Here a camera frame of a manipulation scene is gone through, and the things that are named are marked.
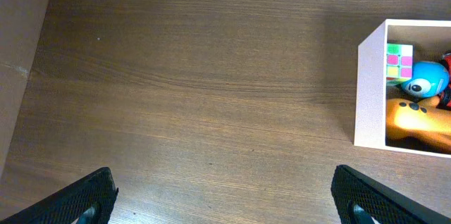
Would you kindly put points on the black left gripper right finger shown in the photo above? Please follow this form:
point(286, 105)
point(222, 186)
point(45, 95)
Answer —
point(361, 199)

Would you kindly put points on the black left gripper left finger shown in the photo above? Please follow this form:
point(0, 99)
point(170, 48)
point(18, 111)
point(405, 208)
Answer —
point(90, 199)

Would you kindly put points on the yellow rubber toy animal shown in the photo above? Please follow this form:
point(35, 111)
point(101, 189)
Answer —
point(426, 123)

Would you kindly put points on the blue toy ball with eye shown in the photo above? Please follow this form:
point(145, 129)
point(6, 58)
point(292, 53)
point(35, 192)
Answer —
point(429, 79)

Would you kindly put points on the multicoloured puzzle cube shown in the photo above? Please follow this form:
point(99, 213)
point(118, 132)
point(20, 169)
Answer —
point(399, 63)

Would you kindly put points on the white square cardboard box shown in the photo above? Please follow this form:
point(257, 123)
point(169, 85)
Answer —
point(431, 42)

